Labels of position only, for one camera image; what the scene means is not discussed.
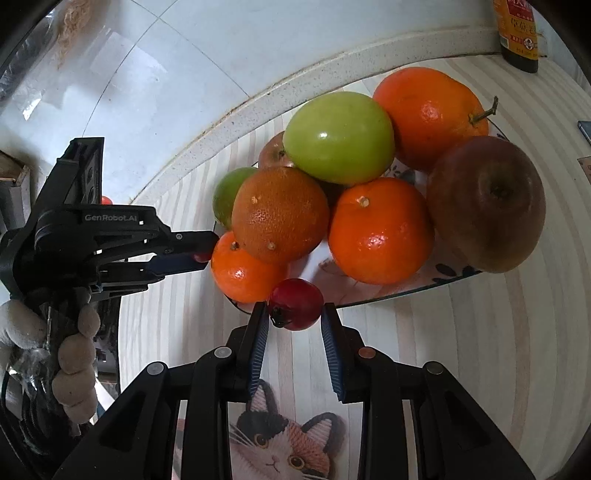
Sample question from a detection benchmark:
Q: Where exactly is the green apple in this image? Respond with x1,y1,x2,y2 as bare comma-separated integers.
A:
283,91,394,186
212,167,257,230

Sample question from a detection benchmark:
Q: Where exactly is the dark rough orange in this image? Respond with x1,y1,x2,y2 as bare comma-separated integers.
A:
231,167,331,265

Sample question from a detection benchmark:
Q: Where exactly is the cherry tomato with stem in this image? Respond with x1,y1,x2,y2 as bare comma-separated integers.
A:
267,278,325,331

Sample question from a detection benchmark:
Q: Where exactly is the large dark red apple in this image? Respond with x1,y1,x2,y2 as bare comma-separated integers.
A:
427,136,546,273

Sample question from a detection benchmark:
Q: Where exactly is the gloved left hand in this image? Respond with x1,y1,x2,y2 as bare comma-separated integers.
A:
1,300,100,425

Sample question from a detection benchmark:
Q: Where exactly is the small left tangerine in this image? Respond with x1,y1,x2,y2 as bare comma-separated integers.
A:
211,231,290,303

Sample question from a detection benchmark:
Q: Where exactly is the small red-brown apple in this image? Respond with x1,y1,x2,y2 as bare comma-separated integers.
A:
259,131,294,169

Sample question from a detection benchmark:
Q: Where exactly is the striped cat placemat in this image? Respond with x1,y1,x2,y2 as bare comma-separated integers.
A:
118,55,590,479

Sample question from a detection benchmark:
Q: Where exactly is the floral oval plate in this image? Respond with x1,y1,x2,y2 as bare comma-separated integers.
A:
211,127,481,307

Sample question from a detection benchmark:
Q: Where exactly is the middle tangerine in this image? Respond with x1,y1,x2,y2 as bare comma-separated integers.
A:
328,177,435,283

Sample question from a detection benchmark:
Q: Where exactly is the large orange with stem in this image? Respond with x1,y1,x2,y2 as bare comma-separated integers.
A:
373,67,499,173

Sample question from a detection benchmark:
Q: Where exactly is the brown label patch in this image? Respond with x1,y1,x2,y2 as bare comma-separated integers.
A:
577,156,591,183

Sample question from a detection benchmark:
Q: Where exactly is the blue smartphone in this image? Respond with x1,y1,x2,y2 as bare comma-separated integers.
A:
577,121,591,144

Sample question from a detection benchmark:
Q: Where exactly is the soy sauce bottle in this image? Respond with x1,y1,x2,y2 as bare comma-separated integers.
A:
493,0,539,74

